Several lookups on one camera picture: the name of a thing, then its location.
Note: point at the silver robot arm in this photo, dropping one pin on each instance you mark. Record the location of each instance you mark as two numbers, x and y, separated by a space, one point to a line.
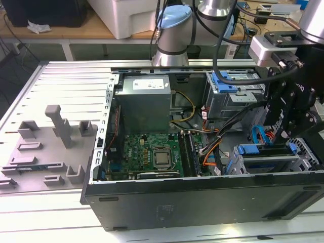
174 33

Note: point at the metal optical drive cage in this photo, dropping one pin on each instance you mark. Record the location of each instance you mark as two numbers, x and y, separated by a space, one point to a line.
222 106

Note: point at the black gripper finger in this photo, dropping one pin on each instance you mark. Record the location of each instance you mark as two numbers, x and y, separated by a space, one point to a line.
278 101
301 121

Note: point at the silver CPU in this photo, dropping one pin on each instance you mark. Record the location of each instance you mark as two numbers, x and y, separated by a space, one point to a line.
162 158

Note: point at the black PC case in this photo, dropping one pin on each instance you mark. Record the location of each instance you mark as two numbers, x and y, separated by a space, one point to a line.
202 202

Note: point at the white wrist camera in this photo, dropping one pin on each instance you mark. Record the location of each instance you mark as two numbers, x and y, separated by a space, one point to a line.
260 50

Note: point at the pale grey flat box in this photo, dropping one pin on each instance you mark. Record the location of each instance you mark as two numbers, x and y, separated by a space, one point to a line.
281 8

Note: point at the RAM stick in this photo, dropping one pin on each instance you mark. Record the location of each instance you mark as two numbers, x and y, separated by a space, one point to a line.
195 154
33 168
184 154

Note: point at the blue plastic drive latch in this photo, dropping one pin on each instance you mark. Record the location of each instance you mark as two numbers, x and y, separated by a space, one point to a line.
227 87

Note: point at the black case fan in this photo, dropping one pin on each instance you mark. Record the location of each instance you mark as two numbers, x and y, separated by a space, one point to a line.
115 141

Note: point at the green motherboard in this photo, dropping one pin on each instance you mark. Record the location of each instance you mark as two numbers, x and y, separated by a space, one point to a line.
136 152

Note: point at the large white box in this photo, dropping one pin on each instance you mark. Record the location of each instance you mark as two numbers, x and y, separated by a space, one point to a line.
121 17

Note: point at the metal disk bay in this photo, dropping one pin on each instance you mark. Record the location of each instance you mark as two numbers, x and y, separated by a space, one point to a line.
268 159

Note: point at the small black cube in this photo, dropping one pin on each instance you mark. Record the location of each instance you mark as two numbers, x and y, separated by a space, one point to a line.
259 20

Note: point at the black graphics card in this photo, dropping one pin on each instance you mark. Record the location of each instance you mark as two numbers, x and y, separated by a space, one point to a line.
157 175

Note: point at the grey power supply unit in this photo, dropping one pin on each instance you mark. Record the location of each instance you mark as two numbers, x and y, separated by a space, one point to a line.
144 111

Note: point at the hard disk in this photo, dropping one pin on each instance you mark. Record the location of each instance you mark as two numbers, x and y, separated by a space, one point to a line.
249 149

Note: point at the CPU socket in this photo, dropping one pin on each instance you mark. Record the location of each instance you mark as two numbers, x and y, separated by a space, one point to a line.
162 150

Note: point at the grey parts rack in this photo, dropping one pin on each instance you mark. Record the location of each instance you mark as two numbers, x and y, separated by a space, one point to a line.
50 157

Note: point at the crumpled white paper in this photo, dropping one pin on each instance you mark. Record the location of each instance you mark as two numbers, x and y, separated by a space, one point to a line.
39 27

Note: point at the large black box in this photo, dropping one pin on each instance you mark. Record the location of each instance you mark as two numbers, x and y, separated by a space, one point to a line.
50 12

